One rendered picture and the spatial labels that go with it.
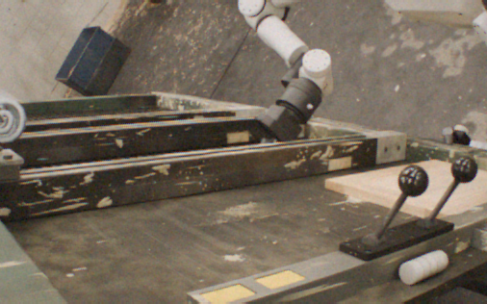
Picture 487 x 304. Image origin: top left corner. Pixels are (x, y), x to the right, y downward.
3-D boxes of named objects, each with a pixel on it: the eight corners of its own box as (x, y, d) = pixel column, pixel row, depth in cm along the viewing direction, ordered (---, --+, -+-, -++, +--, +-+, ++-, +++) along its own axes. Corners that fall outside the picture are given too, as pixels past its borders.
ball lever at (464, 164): (438, 236, 77) (487, 165, 70) (423, 241, 75) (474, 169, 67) (422, 218, 79) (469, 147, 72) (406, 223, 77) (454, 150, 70)
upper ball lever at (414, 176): (387, 255, 70) (440, 177, 63) (369, 262, 68) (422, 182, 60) (370, 234, 72) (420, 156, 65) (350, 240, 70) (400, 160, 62)
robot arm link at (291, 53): (338, 88, 138) (304, 56, 144) (336, 67, 130) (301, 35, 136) (318, 103, 137) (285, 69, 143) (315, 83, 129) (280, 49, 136)
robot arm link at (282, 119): (273, 151, 136) (300, 114, 139) (300, 159, 128) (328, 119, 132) (244, 117, 129) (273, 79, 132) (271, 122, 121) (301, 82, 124)
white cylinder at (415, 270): (415, 288, 67) (448, 272, 72) (418, 266, 66) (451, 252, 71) (397, 281, 69) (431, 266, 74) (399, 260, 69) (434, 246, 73)
